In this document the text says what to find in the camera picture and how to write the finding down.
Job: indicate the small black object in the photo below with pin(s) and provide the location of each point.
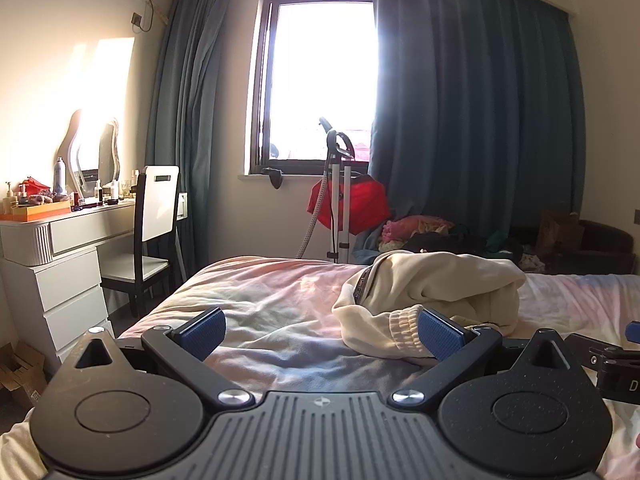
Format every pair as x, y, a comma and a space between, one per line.
275, 177

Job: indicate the pink cloth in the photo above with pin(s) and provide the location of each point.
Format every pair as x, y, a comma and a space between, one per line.
405, 227

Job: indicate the green cloth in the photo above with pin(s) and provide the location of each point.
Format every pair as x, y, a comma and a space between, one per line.
496, 241

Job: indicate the garment steamer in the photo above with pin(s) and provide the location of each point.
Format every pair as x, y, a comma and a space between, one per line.
332, 200

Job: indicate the narrow blue curtain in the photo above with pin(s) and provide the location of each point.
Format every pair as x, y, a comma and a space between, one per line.
200, 110

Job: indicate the orange tray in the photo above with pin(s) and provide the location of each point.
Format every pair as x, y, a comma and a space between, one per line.
40, 212

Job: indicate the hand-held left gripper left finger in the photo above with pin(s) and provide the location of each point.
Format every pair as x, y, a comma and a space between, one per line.
202, 332

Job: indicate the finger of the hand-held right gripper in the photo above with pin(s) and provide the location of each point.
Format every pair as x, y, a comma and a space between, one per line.
633, 332
585, 346

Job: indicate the group of cosmetic bottles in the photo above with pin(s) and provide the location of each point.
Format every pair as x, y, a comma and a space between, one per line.
114, 190

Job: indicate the white dressing table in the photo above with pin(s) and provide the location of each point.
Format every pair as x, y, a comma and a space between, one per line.
85, 230

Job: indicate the red pouch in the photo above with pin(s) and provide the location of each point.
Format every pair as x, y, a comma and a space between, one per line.
36, 185

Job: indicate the dark sofa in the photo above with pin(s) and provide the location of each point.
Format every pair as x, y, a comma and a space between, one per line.
605, 245

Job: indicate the black cloth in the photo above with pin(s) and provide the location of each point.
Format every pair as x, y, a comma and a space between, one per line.
440, 246

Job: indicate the silver spray can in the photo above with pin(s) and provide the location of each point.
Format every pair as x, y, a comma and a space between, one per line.
59, 175

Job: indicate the wavy frame mirror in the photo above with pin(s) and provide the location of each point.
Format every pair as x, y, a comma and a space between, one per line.
105, 150

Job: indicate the black and white chair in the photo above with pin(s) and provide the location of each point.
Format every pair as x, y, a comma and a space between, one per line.
155, 210

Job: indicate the dark framed window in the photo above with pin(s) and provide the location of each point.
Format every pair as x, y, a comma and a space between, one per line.
320, 60

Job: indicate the bed with pastel sheet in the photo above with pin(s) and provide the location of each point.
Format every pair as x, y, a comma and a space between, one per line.
260, 300

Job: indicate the white drawer cabinet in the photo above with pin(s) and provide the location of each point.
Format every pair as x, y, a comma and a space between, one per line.
65, 300

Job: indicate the white patterned cloth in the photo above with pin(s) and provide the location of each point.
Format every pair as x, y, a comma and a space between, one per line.
530, 261

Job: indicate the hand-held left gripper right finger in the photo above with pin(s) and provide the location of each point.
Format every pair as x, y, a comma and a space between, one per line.
442, 335

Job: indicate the flattened cardboard pieces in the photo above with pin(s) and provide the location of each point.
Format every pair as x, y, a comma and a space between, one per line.
22, 375

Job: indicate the wide blue curtain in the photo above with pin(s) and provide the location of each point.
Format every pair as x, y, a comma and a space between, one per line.
475, 110

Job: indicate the red cloth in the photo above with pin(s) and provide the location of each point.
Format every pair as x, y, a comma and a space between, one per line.
365, 200

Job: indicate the brown cardboard box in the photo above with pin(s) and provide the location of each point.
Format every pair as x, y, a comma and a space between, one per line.
560, 232

